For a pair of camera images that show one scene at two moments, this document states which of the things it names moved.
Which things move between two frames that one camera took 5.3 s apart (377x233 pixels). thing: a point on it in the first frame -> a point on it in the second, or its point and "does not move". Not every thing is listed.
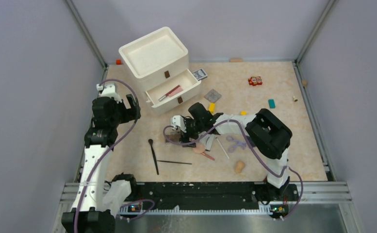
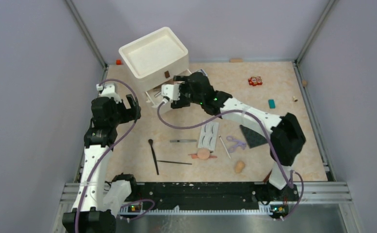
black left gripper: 129,113 does not move
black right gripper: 186,134 -> 180,102
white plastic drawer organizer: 158,63 does not move
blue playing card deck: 200,74 does not move
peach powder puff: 200,148 -> 203,154
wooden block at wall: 236,60 does not move
